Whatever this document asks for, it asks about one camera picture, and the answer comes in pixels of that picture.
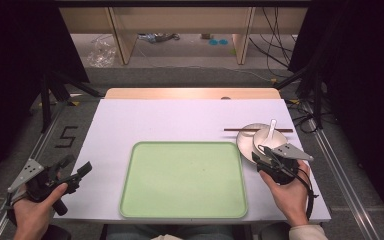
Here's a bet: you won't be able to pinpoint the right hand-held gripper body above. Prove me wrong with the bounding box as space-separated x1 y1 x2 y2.
256 143 315 186

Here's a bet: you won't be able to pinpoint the light green tray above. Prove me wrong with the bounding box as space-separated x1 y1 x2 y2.
119 141 249 220

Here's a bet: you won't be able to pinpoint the person's left hand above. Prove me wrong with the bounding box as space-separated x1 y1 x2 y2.
12 182 69 240

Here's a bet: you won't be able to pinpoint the blue round items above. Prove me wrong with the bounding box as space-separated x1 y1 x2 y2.
208 38 230 47

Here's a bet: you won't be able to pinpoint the wooden table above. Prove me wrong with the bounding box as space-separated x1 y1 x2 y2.
104 87 282 100

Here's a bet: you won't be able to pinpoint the black metal stand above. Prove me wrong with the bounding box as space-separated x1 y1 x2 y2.
39 68 105 134
272 63 325 130

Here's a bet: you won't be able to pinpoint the person's right hand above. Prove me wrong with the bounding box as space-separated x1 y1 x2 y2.
258 159 312 228

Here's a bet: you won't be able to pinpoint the person's legs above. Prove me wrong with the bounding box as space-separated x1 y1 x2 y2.
105 223 236 240

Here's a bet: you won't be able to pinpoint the aluminium floor rail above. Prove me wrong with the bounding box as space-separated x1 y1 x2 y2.
0 108 66 240
300 99 383 240

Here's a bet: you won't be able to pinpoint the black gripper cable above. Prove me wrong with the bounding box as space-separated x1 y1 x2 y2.
294 168 318 220

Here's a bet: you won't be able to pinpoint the bundle of black cables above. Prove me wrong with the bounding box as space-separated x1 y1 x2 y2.
248 6 299 79

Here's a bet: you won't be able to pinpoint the black wrist strap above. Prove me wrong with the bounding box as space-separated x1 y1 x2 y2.
5 191 29 226

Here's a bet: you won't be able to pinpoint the wooden shelf unit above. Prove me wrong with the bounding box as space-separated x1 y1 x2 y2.
59 5 309 66

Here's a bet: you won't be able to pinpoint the black curtain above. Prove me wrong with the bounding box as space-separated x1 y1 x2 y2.
0 0 91 196
288 0 384 234

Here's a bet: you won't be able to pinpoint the brown chopstick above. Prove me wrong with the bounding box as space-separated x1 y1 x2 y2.
223 127 294 132
223 128 294 133

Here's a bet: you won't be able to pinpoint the white spoon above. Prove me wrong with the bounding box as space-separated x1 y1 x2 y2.
263 118 278 148

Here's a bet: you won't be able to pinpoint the white table cover board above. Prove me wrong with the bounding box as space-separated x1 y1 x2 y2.
53 98 332 225

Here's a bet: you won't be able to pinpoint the white bowl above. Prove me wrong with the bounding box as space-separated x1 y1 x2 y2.
252 127 289 158
235 122 272 165

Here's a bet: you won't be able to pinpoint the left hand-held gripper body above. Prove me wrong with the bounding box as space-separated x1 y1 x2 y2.
7 158 81 216

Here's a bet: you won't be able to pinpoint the clear plastic bag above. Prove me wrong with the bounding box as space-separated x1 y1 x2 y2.
86 34 118 69

